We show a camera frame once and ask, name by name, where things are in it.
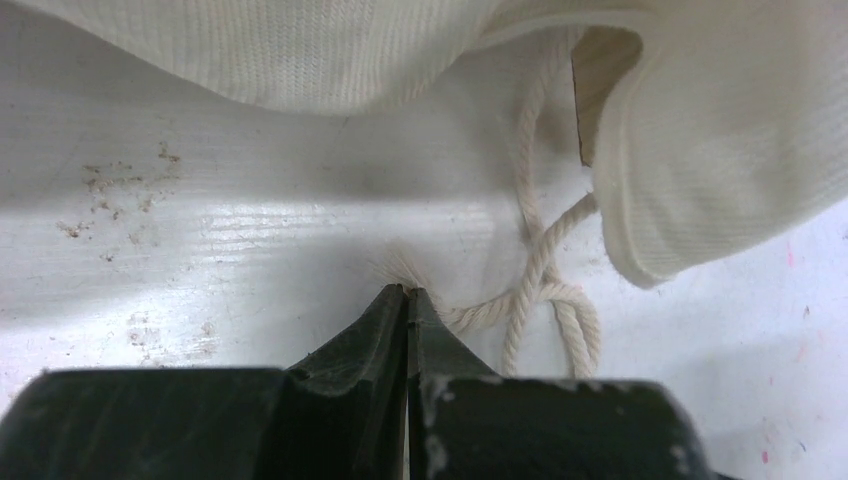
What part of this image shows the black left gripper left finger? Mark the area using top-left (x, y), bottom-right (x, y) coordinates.
top-left (1, 285), bottom-right (406, 479)

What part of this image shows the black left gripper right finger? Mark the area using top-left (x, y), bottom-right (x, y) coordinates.
top-left (408, 289), bottom-right (713, 479)

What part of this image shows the cream cushion tie string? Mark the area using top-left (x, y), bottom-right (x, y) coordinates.
top-left (377, 52), bottom-right (604, 380)

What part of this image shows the wooden pet bed frame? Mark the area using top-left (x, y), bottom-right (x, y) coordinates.
top-left (571, 26), bottom-right (642, 167)

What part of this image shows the orange patterned bed cushion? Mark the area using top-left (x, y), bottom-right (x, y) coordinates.
top-left (32, 1), bottom-right (847, 288)

